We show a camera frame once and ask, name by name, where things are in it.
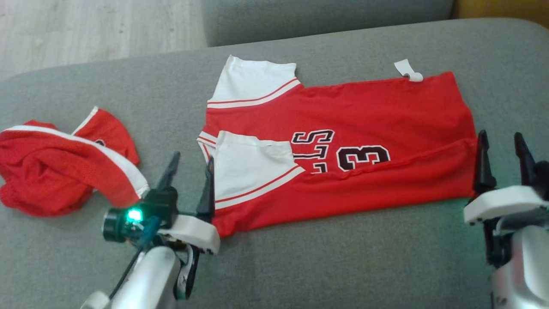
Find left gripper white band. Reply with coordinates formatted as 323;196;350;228
155;151;221;255

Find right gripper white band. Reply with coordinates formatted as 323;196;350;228
463;130;549;227

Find red shorts with white stripe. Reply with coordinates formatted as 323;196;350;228
0;106;151;217

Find red number 23 basketball jersey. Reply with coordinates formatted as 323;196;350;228
197;55;479;238

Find wide yellow sofa backrest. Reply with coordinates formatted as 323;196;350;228
450;0;549;28

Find left blue-plug black cable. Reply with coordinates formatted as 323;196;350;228
109;217;162;300

